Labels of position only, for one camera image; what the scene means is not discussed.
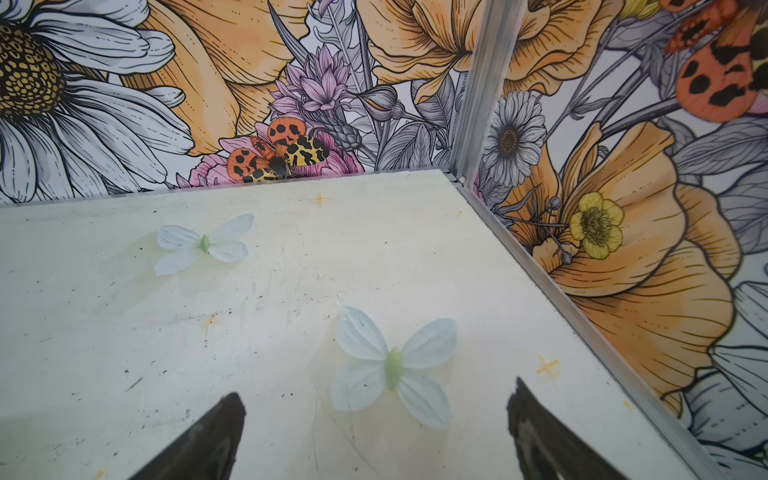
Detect right aluminium corner post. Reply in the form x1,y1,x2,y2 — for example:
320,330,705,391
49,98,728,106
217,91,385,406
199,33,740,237
451,1,527,190

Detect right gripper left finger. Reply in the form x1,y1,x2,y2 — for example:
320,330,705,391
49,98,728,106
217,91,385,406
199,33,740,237
130,392,246,480

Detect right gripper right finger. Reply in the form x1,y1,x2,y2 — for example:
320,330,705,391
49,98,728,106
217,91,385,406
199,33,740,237
507,378,626,480

